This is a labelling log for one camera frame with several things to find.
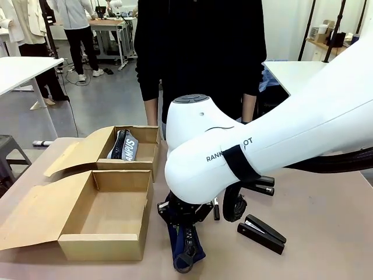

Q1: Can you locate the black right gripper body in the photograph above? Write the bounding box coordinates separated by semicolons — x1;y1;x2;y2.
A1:
167;192;205;227

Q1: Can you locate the navy blue CAMPUS pencil case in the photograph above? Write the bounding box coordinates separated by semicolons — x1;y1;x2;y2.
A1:
167;223;206;274

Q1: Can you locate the black stapler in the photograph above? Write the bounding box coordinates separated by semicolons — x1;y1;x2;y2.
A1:
246;176;275;197
236;214;287;256

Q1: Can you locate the person's left forearm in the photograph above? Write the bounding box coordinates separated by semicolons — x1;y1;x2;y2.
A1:
240;93;257;123

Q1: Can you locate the person's right forearm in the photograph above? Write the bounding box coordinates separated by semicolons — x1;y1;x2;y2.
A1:
145;97;160;127

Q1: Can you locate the open cardboard box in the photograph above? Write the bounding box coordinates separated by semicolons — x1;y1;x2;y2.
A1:
0;170;154;261
43;125;161;183

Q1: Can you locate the blue cloth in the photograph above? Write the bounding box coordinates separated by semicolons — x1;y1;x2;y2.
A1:
261;69;282;90

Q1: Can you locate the grey metal stool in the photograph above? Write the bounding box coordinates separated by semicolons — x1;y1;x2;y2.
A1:
0;134;33;189

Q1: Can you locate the white table with blue cloth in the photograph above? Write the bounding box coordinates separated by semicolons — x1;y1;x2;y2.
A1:
262;60;330;97

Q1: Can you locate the person in black sweater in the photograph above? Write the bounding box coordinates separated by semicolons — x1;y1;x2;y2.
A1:
133;0;268;138

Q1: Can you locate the wooden top height-adjustable desk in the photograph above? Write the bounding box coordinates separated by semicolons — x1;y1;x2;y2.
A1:
89;16;138;71

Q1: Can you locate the white table with round leg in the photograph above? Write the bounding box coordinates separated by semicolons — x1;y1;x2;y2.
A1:
0;57;65;139

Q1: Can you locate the bystander in light shirt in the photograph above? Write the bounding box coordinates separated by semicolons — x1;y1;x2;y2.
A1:
48;0;104;82

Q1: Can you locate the wooden shelf with boxes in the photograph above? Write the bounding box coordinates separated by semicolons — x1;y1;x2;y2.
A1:
305;19;361;56

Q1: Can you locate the black tripod pole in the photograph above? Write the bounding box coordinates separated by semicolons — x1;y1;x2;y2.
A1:
322;0;351;64
297;0;318;62

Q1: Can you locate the black bag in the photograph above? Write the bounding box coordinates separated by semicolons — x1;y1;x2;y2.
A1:
331;31;347;48

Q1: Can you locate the bystander in white jacket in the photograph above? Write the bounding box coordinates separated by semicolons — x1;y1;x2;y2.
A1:
0;0;71;106

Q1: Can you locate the black sleeved robot cable bundle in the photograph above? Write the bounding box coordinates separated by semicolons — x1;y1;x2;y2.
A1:
223;148;373;224

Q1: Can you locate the black velcro strap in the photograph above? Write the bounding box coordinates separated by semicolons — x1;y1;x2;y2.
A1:
223;145;262;183

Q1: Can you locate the black floor cable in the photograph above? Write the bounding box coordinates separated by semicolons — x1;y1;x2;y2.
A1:
64;65;90;138

